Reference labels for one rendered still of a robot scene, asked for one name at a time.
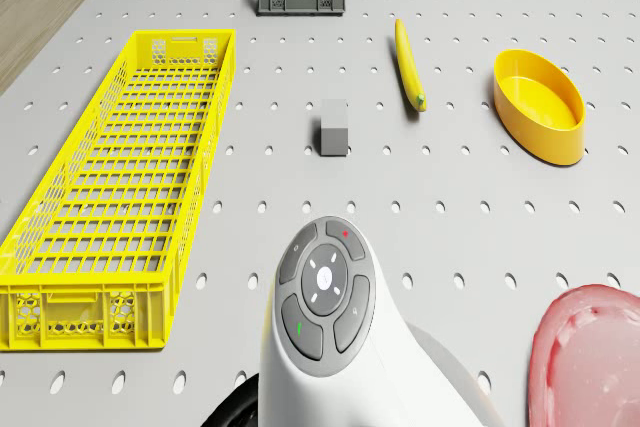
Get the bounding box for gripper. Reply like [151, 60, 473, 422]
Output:
[201, 374, 261, 427]

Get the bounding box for yellow basket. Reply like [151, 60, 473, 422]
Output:
[0, 29, 237, 352]

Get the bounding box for grey cube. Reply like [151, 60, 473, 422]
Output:
[319, 98, 350, 158]

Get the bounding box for red plate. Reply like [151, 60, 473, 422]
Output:
[527, 284, 640, 427]

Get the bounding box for banana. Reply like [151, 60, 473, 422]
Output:
[394, 18, 428, 113]

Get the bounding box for yellow bowl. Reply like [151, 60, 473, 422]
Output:
[493, 48, 586, 166]

